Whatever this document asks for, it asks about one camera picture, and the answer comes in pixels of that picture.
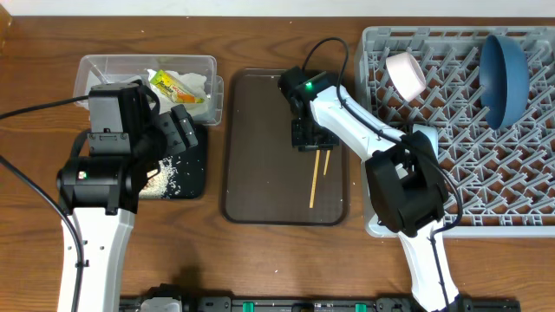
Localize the yellow green snack wrapper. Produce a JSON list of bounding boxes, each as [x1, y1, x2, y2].
[[149, 69, 206, 104]]

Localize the wooden chopstick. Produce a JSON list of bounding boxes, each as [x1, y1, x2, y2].
[[323, 150, 331, 176], [309, 150, 321, 209]]

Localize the white napkin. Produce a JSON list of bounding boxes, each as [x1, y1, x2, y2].
[[147, 69, 211, 117]]

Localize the pink bowl with rice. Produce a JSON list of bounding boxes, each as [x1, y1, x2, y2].
[[385, 52, 427, 101]]

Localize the dark blue plate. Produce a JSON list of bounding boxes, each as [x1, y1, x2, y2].
[[479, 35, 530, 130]]

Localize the light blue bowl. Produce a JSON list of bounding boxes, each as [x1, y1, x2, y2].
[[413, 124, 439, 149]]

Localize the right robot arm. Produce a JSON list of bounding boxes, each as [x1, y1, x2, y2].
[[277, 67, 460, 311]]

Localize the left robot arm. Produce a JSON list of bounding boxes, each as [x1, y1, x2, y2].
[[56, 80, 206, 311]]

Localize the black waste tray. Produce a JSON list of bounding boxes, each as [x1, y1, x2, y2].
[[129, 122, 209, 200]]

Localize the clear plastic waste bin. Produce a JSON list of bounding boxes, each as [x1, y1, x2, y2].
[[74, 55, 224, 126]]

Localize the grey dishwasher rack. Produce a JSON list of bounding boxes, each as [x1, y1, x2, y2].
[[354, 26, 554, 237]]

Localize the spilled rice grains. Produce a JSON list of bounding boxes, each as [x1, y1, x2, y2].
[[139, 156, 196, 199]]

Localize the brown serving tray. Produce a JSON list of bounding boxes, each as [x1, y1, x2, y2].
[[220, 68, 349, 226]]

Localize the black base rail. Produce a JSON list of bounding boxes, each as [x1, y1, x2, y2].
[[119, 296, 521, 312]]

